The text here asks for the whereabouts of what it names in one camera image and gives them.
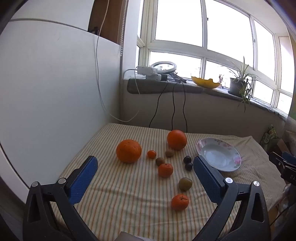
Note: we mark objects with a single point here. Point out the dark purple plum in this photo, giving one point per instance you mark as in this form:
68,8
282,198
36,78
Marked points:
188,166
187,159

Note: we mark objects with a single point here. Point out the small orange kumquat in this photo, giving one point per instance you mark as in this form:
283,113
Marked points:
151,154

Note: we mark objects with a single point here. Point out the brown wooden cabinet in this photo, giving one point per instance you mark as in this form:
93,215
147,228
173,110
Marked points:
111,18

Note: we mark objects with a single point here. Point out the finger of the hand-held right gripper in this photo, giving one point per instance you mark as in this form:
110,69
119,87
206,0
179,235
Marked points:
278,160

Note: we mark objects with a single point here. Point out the white power adapter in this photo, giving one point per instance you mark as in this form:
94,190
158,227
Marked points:
153,77

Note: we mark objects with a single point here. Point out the white floral plate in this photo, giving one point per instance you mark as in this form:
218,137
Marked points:
219,155

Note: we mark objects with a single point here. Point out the small figurine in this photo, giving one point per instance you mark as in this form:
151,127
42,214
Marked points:
222,81

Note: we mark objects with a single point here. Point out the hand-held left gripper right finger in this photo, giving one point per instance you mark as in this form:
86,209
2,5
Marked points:
208,179

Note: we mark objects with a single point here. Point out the striped cloth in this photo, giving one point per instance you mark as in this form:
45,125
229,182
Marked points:
129,199

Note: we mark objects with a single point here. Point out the yellow scalloped bowl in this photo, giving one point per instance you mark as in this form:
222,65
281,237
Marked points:
204,83

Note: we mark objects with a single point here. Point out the grey sill cloth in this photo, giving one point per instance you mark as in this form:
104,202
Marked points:
148,87

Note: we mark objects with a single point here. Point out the small black device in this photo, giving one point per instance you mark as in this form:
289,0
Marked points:
163,77

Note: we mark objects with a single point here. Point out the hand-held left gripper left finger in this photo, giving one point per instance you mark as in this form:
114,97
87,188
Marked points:
84,180

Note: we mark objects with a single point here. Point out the large white board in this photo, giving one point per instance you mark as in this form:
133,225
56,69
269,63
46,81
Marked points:
50,97

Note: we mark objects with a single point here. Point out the potted spider plant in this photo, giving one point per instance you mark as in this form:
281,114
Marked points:
238,85

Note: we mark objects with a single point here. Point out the white framed window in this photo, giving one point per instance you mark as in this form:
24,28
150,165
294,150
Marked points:
208,34

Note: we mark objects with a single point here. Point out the orange tangerine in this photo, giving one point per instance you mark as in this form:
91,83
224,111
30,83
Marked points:
165,170
180,202

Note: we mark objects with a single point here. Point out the green tangerine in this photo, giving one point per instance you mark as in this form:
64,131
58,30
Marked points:
185,184

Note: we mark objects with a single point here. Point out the cardboard box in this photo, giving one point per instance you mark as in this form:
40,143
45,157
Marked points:
286,141

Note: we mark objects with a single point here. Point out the white fluffy cloth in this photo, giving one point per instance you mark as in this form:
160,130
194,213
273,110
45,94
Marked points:
285,199

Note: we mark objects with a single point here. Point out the green snack packet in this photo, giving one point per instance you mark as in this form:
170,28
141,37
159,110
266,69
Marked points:
269,135

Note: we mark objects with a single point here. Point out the large orange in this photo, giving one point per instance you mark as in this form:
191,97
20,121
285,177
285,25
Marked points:
128,151
177,139

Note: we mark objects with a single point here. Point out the small brown fruit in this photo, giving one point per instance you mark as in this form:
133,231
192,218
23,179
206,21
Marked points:
159,161
169,153

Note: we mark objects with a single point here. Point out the white power strip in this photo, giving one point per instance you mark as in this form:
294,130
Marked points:
145,70

